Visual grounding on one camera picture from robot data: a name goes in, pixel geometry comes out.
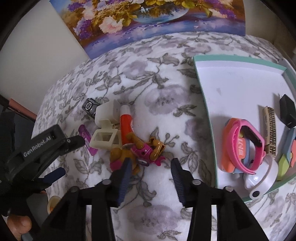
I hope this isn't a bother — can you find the person's hand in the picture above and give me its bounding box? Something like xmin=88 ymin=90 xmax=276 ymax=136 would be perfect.
xmin=7 ymin=214 xmax=32 ymax=236

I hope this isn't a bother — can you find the cream hair claw clip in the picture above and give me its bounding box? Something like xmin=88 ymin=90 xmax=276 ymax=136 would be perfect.
xmin=89 ymin=119 xmax=122 ymax=151

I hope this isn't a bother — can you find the gold black patterned lighter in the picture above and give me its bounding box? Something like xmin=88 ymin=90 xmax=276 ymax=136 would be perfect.
xmin=262 ymin=106 xmax=276 ymax=157

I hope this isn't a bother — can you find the floral grey blanket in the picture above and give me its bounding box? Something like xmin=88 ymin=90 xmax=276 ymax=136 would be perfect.
xmin=33 ymin=32 xmax=295 ymax=240

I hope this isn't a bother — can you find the white charger adapter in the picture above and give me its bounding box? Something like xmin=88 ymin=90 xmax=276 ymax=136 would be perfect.
xmin=94 ymin=100 xmax=121 ymax=128

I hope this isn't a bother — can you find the orange red tube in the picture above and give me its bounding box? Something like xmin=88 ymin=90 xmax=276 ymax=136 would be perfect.
xmin=120 ymin=105 xmax=133 ymax=146

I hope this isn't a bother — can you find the teal white tray box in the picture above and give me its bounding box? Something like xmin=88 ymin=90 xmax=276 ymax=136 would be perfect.
xmin=194 ymin=55 xmax=295 ymax=201

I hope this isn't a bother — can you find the pink smart watch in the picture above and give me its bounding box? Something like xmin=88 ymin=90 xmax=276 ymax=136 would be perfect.
xmin=221 ymin=118 xmax=266 ymax=175

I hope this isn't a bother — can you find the white smart watch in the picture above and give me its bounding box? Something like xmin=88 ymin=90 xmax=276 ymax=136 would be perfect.
xmin=243 ymin=154 xmax=278 ymax=199

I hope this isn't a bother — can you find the flower painting canvas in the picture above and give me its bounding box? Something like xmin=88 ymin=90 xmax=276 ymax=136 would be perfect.
xmin=50 ymin=0 xmax=246 ymax=59

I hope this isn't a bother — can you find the black cube charger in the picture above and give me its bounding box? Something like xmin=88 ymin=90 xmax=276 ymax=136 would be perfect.
xmin=280 ymin=94 xmax=296 ymax=129

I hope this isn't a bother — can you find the black toy car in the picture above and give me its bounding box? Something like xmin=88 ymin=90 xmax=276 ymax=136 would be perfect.
xmin=82 ymin=98 xmax=100 ymax=119

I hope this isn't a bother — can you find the pink dog toy figure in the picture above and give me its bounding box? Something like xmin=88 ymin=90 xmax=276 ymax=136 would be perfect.
xmin=109 ymin=132 xmax=166 ymax=176

